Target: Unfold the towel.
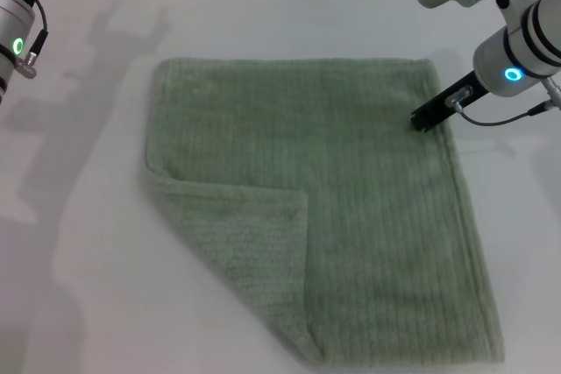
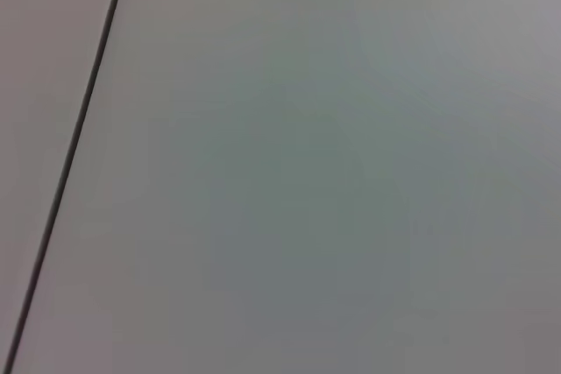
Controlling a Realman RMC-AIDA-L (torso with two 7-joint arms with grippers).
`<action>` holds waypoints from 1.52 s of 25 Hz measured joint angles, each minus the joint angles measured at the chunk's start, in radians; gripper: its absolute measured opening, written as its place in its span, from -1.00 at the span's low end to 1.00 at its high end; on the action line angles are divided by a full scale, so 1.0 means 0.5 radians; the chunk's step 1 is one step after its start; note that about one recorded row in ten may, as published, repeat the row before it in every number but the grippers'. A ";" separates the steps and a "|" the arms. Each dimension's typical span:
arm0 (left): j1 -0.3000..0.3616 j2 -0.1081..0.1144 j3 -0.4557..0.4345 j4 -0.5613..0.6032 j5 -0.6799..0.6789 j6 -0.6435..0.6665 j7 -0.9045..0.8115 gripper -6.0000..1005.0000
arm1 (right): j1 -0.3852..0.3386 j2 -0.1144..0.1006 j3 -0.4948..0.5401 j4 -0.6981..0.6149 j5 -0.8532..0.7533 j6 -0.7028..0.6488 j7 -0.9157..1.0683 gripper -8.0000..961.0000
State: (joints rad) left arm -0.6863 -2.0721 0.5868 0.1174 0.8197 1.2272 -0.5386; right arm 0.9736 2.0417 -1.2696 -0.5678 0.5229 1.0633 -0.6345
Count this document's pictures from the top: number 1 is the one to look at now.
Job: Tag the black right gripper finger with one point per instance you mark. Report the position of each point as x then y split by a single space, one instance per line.
435 121
421 116

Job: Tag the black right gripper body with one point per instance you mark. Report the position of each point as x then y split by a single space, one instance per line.
440 103

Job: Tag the green ribbed towel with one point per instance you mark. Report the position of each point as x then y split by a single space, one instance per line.
333 181

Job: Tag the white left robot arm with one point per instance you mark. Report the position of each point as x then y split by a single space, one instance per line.
11 28

